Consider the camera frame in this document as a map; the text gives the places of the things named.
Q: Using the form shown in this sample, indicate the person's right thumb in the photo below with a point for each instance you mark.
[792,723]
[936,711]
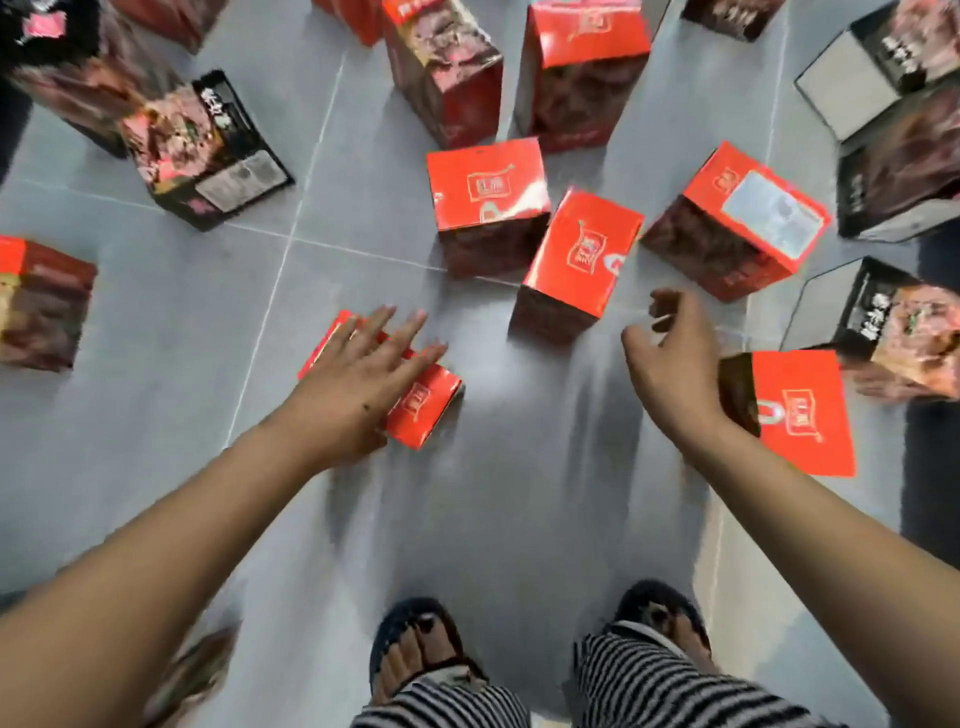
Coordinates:
[637,356]

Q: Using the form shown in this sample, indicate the person's foot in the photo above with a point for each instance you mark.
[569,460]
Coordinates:
[686,637]
[405,660]

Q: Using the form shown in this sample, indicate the person's left middle finger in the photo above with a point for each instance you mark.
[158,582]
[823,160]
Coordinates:
[405,339]

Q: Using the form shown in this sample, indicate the person's left forearm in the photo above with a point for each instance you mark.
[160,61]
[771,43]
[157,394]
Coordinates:
[150,570]

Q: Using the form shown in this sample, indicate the red food box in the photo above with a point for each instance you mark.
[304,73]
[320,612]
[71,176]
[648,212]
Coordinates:
[720,240]
[450,75]
[360,19]
[802,412]
[45,307]
[581,82]
[484,187]
[176,19]
[581,251]
[421,409]

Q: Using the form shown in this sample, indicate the black white striped trousers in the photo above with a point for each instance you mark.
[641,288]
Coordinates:
[660,690]

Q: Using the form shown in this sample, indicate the person's right hand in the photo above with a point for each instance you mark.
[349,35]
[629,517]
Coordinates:
[679,375]

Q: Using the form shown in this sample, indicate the person's left little finger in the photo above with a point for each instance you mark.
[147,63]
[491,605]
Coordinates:
[337,341]

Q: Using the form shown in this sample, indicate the person's right foot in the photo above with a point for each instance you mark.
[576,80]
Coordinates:
[686,637]

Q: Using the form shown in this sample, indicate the person's right forearm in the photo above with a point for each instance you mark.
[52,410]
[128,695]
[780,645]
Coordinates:
[825,562]

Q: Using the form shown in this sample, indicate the black food box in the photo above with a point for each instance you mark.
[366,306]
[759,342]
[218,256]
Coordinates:
[731,15]
[847,82]
[900,172]
[82,82]
[885,315]
[202,157]

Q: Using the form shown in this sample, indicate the person's left hand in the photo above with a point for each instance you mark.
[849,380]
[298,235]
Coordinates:
[345,405]

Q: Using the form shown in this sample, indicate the black sandal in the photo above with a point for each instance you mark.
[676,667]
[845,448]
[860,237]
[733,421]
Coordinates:
[390,622]
[645,596]

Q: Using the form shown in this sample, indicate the person's left foot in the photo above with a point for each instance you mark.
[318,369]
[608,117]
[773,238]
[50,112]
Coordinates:
[405,660]

